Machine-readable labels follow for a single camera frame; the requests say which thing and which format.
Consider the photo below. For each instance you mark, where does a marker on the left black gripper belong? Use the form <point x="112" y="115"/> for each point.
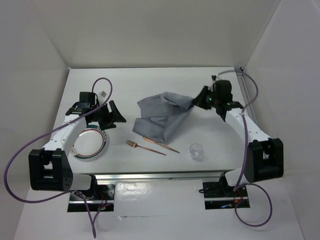
<point x="116" y="117"/>

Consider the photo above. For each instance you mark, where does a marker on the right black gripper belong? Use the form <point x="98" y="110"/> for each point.
<point x="199" y="100"/>

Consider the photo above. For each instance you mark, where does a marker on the grey cloth placemat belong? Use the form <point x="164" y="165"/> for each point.
<point x="161" y="115"/>

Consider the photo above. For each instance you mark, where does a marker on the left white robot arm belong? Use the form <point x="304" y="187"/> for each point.
<point x="49" y="167"/>

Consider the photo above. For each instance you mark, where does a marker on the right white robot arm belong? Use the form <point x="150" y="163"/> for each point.
<point x="263" y="155"/>

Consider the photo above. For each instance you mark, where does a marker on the white plate green red rim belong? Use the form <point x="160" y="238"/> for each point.
<point x="90" y="143"/>

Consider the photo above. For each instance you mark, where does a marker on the copper fork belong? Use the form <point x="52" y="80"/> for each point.
<point x="135" y="145"/>

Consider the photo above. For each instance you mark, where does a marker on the copper knife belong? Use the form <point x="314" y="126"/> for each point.
<point x="161" y="145"/>

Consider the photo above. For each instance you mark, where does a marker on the clear glass cup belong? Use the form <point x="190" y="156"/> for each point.
<point x="196" y="151"/>

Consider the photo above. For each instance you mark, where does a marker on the aluminium front rail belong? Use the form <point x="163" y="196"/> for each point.
<point x="155" y="175"/>

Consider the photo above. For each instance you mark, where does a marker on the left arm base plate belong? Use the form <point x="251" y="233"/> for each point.
<point x="101" y="199"/>

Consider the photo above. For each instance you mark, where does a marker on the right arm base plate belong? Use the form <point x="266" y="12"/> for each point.
<point x="218" y="196"/>

